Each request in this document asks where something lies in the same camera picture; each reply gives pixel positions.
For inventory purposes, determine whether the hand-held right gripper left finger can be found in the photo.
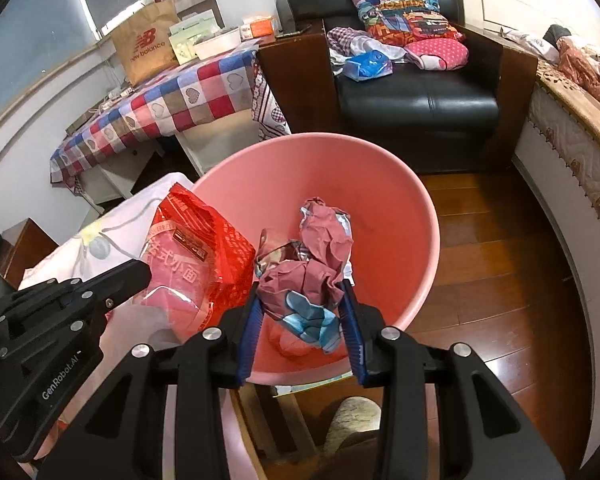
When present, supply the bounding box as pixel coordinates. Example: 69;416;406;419
37;282;261;480

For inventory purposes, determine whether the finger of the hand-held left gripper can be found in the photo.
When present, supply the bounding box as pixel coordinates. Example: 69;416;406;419
74;260;153;314

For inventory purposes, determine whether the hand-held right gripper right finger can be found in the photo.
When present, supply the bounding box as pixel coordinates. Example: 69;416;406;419
337;280;566;480

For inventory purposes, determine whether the maroon wrapper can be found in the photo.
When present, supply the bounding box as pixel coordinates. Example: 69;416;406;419
299;198;355;272
256;260;346;322

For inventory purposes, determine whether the red snack bag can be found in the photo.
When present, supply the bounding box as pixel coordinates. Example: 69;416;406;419
139;183;257;346

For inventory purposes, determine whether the pink plastic bin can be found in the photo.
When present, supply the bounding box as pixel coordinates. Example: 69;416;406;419
190;132;441;386

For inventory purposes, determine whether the beige fuzzy slipper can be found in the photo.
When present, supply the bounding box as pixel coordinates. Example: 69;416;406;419
322;396;382;456

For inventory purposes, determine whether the brown wooden side table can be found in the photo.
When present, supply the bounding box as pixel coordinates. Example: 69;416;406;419
0;217;58;288

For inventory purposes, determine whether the shiny brown crumpled wrapper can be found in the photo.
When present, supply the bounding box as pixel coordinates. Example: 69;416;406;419
255;228;302;276

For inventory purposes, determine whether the white desk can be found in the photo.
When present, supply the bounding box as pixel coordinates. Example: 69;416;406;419
82;132;221;211

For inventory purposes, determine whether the checkered tablecloth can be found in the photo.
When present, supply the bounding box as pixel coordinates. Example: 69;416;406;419
50;42;261;186

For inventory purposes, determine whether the red patterned hanging cloth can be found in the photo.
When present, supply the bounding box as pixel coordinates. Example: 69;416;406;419
251;55;292;141

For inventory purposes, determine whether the brown paper bag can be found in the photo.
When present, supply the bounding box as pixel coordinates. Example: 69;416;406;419
111;0;181;87

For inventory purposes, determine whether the black leather armchair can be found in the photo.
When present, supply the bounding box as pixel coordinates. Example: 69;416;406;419
257;0;538;173

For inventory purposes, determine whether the green box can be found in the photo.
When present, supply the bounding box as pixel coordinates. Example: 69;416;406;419
169;12;223;66

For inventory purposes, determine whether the white flat box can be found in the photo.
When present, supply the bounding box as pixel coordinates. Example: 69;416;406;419
192;27;241;59

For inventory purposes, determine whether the blue plastic packet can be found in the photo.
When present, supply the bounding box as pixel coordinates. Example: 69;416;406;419
344;50;393;82

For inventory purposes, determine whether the bed with quilted mattress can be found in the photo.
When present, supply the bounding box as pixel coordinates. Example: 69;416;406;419
512;57;600;266

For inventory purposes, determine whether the pink dotted cushion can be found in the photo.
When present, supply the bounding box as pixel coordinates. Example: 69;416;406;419
404;39;470;71

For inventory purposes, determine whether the white purple patterned cloth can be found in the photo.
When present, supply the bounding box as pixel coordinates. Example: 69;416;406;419
326;26;406;76

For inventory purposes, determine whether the colourful cartoon cushion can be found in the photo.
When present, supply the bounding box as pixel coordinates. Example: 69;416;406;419
348;0;463;43

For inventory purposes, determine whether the orange pink blanket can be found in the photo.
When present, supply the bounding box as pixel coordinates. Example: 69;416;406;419
555;35;600;106

